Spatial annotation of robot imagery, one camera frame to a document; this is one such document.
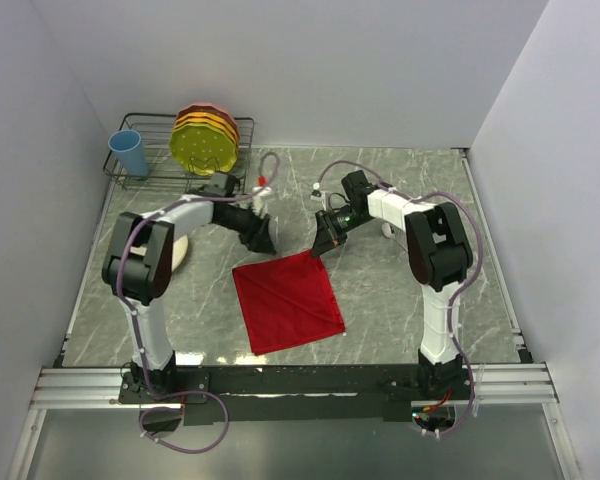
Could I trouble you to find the cream divided plate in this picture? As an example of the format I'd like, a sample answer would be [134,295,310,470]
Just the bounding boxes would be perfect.
[130,236,189,272]

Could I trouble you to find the yellow-green dotted plate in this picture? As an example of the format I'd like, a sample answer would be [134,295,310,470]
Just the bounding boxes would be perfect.
[169,125,238,176]

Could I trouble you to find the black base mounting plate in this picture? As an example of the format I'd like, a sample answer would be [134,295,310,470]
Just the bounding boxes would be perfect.
[119,364,470,426]

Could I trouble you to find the orange striped plate stack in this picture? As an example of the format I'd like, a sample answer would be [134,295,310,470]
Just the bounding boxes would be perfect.
[171,102,240,147]

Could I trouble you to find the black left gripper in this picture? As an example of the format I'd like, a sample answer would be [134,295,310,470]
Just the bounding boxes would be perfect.
[216,201,277,256]

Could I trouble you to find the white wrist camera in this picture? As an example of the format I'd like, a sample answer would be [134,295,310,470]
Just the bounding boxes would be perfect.
[251,175,274,218]
[310,182,327,208]

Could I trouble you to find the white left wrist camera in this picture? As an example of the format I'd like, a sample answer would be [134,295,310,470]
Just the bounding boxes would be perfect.
[251,175,274,218]

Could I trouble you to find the red cloth napkin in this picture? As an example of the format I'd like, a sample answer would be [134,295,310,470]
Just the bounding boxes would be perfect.
[232,250,346,355]

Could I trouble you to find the blue plastic cup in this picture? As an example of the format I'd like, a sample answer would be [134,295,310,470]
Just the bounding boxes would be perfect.
[108,129,150,177]

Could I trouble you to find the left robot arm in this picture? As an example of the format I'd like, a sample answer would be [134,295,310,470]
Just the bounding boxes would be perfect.
[102,173,276,402]

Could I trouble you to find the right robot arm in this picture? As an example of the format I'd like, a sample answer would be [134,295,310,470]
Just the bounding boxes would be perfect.
[310,170,474,399]

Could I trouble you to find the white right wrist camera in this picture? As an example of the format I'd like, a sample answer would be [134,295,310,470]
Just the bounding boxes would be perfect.
[310,182,327,208]

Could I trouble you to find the black wire dish rack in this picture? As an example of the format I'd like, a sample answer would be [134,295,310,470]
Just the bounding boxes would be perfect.
[102,112,256,196]

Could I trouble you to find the aluminium frame rail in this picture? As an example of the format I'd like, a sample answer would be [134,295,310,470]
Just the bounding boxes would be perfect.
[30,364,558,410]

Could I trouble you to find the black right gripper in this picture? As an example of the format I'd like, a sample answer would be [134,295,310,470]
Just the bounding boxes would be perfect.
[311,207,370,259]

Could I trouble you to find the silver spoon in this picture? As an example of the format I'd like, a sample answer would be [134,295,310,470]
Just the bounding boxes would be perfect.
[381,223,395,239]

